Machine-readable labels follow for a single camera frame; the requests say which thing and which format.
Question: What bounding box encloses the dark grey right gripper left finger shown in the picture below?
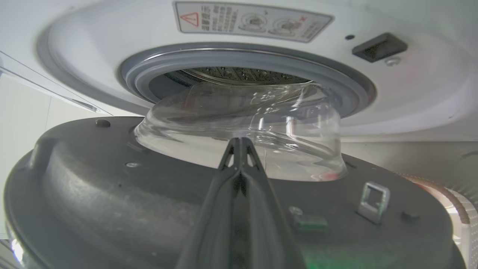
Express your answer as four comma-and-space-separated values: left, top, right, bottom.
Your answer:
176, 137, 241, 269

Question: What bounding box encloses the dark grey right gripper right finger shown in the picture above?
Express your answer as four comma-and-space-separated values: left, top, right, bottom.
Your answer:
239, 137, 307, 269

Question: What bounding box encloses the grey washing machine door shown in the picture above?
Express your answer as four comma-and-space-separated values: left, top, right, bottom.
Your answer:
4, 81, 466, 269

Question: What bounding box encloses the metal door latch hook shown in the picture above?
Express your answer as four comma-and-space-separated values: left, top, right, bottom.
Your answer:
357, 182, 391, 225

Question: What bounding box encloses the grey rubber door gasket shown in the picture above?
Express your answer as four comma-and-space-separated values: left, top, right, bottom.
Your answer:
119, 42, 377, 119

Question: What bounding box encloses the white washing machine body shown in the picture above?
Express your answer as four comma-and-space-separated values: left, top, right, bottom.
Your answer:
0, 0, 478, 143

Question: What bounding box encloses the black door lock socket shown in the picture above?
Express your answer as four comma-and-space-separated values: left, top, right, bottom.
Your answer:
352, 33, 408, 63

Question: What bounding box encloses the perforated steel drum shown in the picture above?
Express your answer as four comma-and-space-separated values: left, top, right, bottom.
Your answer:
164, 67, 312, 87

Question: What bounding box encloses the warning label sticker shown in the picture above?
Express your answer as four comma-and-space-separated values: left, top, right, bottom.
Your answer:
174, 1, 334, 43

